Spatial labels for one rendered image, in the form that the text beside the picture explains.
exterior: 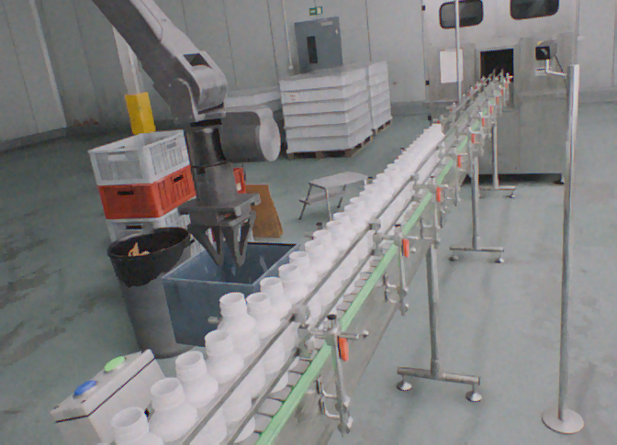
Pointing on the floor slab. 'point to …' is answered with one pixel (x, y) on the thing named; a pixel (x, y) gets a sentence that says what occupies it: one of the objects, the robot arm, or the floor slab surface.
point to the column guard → (140, 113)
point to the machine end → (507, 63)
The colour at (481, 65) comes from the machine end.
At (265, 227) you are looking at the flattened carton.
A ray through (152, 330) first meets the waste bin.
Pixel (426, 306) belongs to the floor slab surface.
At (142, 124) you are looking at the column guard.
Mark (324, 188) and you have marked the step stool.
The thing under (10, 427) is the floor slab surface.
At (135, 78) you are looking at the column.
